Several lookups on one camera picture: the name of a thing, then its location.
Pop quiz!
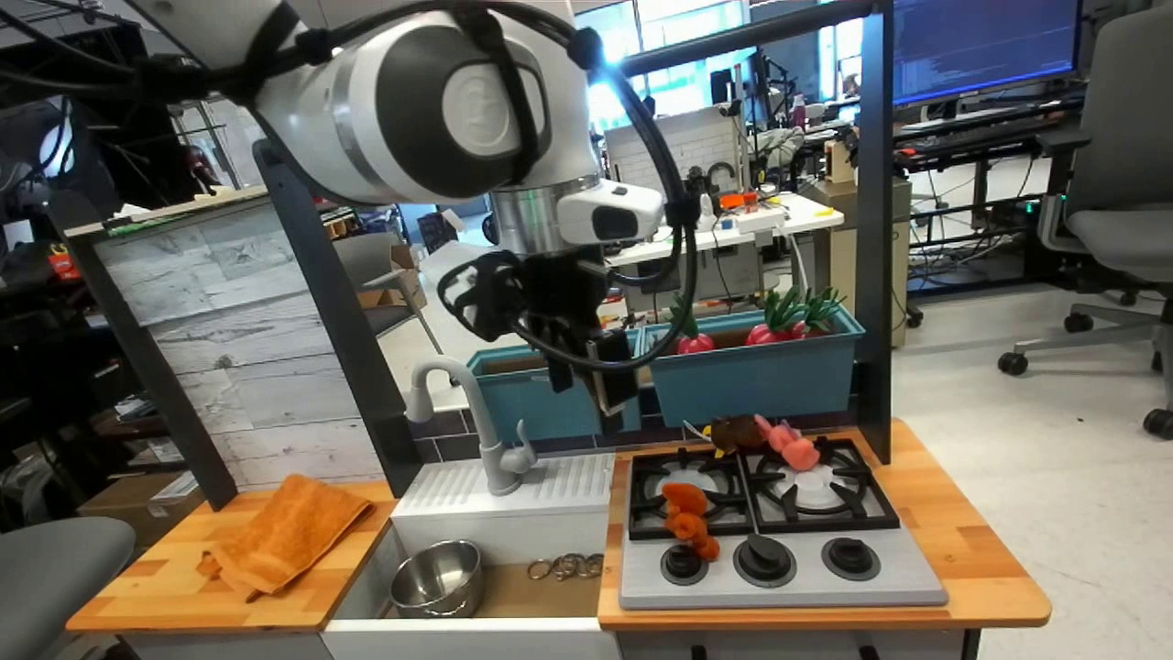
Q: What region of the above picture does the black stove knob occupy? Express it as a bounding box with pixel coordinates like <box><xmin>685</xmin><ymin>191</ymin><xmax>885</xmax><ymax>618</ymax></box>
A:
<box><xmin>662</xmin><ymin>539</ymin><xmax>717</xmax><ymax>588</ymax></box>
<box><xmin>734</xmin><ymin>531</ymin><xmax>804</xmax><ymax>591</ymax></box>
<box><xmin>823</xmin><ymin>531</ymin><xmax>886</xmax><ymax>583</ymax></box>

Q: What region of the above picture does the orange plush toy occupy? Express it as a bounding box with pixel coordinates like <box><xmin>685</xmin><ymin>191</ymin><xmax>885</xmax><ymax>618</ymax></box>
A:
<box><xmin>655</xmin><ymin>481</ymin><xmax>725</xmax><ymax>570</ymax></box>

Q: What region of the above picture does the orange towel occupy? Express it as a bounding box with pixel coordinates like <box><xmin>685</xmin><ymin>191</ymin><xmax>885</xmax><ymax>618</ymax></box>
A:
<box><xmin>194</xmin><ymin>473</ymin><xmax>378</xmax><ymax>607</ymax></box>

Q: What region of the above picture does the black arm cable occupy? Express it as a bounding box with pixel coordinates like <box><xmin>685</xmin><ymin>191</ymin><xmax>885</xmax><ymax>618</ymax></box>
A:
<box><xmin>437</xmin><ymin>0</ymin><xmax>708</xmax><ymax>377</ymax></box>

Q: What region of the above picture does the white toy sink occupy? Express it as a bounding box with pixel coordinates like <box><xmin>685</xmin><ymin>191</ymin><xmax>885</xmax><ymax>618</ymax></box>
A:
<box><xmin>324</xmin><ymin>450</ymin><xmax>624</xmax><ymax>660</ymax></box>

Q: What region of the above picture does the black storage shelf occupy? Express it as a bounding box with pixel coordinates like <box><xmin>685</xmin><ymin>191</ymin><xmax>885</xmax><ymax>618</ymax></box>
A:
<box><xmin>0</xmin><ymin>70</ymin><xmax>197</xmax><ymax>406</ymax></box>

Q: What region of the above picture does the toy radish plant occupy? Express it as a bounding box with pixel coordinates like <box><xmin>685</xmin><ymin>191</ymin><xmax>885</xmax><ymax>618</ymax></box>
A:
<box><xmin>800</xmin><ymin>285</ymin><xmax>852</xmax><ymax>339</ymax></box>
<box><xmin>743</xmin><ymin>291</ymin><xmax>814</xmax><ymax>347</ymax></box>
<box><xmin>666</xmin><ymin>295</ymin><xmax>720</xmax><ymax>358</ymax></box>

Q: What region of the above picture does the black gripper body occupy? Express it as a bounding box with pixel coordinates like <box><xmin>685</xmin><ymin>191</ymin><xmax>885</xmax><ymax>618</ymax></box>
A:
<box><xmin>519</xmin><ymin>248</ymin><xmax>616</xmax><ymax>358</ymax></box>

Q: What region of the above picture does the beige chair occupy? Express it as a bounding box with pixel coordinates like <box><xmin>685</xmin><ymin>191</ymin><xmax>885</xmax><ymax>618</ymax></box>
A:
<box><xmin>333</xmin><ymin>230</ymin><xmax>434</xmax><ymax>340</ymax></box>

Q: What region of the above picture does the bunch of metal rings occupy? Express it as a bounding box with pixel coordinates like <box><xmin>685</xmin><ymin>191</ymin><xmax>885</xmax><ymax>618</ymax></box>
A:
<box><xmin>525</xmin><ymin>549</ymin><xmax>610</xmax><ymax>588</ymax></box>

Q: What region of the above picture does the white board box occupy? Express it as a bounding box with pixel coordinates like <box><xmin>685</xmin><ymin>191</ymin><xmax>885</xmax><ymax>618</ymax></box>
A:
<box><xmin>605</xmin><ymin>108</ymin><xmax>757</xmax><ymax>214</ymax></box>

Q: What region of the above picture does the grey wood plank panel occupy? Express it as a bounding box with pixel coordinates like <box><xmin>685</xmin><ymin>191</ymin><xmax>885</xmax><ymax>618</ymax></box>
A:
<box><xmin>92</xmin><ymin>195</ymin><xmax>396</xmax><ymax>490</ymax></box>

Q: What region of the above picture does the steel bowl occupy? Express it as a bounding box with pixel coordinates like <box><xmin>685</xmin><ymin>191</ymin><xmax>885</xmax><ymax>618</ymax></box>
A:
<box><xmin>385</xmin><ymin>539</ymin><xmax>492</xmax><ymax>620</ymax></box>

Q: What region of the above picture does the dark office desk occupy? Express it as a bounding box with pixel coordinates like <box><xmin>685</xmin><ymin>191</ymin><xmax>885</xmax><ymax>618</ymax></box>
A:
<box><xmin>894</xmin><ymin>87</ymin><xmax>1092</xmax><ymax>299</ymax></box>

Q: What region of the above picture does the short teal planter box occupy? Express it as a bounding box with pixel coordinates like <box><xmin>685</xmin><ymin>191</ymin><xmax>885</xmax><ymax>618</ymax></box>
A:
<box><xmin>471</xmin><ymin>330</ymin><xmax>648</xmax><ymax>446</ymax></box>

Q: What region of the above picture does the grey toy faucet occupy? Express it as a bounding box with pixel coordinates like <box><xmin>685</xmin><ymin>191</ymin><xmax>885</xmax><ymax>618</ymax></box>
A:
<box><xmin>405</xmin><ymin>358</ymin><xmax>548</xmax><ymax>504</ymax></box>

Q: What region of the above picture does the long teal planter box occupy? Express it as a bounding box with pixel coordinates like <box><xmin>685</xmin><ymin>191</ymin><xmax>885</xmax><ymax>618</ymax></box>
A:
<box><xmin>640</xmin><ymin>303</ymin><xmax>873</xmax><ymax>433</ymax></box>

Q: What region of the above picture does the black stove grate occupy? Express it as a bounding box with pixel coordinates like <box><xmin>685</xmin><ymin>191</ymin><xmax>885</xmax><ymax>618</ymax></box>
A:
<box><xmin>626</xmin><ymin>437</ymin><xmax>905</xmax><ymax>543</ymax></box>

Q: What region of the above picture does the black metal frame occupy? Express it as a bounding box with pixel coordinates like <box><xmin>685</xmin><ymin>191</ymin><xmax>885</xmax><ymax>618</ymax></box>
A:
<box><xmin>58</xmin><ymin>0</ymin><xmax>905</xmax><ymax>509</ymax></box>

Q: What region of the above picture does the brown plush toy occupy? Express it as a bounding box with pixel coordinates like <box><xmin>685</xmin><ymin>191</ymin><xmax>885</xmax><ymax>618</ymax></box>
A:
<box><xmin>682</xmin><ymin>413</ymin><xmax>771</xmax><ymax>457</ymax></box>

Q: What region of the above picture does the pink plush toy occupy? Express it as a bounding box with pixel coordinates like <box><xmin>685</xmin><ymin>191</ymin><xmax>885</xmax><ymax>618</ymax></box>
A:
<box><xmin>752</xmin><ymin>411</ymin><xmax>825</xmax><ymax>476</ymax></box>

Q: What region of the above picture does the grey office chair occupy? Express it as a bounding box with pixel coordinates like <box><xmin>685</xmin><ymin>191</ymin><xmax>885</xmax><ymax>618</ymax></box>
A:
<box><xmin>994</xmin><ymin>3</ymin><xmax>1173</xmax><ymax>444</ymax></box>

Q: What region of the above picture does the computer monitor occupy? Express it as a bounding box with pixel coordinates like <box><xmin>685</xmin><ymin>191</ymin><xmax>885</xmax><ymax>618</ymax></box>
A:
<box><xmin>894</xmin><ymin>0</ymin><xmax>1088</xmax><ymax>109</ymax></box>

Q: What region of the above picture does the white work table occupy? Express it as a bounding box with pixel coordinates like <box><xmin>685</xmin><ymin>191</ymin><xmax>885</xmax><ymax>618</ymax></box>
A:
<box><xmin>610</xmin><ymin>187</ymin><xmax>852</xmax><ymax>316</ymax></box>

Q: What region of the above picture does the grey chair seat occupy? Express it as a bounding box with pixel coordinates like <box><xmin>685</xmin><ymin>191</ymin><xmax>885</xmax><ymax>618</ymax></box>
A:
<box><xmin>0</xmin><ymin>515</ymin><xmax>139</xmax><ymax>660</ymax></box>

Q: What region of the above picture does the grey stove panel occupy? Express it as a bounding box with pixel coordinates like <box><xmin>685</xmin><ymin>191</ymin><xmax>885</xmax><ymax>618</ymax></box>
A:
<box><xmin>620</xmin><ymin>450</ymin><xmax>954</xmax><ymax>618</ymax></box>

